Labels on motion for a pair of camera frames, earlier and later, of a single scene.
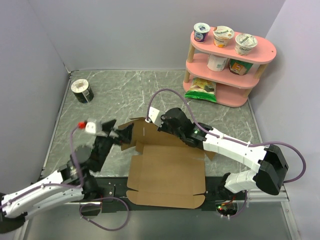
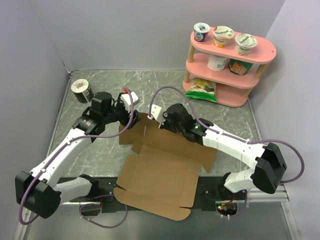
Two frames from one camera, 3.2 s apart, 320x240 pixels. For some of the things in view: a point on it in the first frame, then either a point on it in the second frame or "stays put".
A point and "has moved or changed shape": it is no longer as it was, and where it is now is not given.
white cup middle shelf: x=215 y=63 stays put
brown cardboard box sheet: x=169 y=173 has moved or changed shape
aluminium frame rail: x=256 y=196 stays put
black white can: x=82 y=91 stays put
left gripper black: x=125 y=133 to x=126 y=120
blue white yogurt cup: x=201 y=31 stays put
